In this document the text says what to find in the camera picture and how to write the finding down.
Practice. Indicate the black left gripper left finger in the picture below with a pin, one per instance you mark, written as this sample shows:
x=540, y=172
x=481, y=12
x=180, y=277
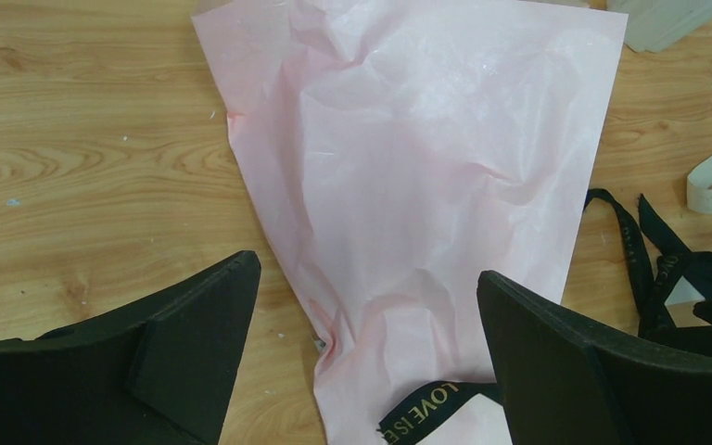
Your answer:
x=159, y=370

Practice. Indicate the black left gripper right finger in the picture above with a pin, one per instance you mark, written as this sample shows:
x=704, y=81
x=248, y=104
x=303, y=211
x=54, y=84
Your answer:
x=568, y=379

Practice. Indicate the black printed ribbon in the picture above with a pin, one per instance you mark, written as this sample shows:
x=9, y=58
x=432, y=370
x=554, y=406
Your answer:
x=666, y=280

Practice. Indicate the pink paper flower wrap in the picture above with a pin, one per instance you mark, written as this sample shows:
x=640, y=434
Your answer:
x=393, y=151

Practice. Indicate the white ribbed vase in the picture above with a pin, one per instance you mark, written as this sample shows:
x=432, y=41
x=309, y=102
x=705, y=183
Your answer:
x=655, y=25

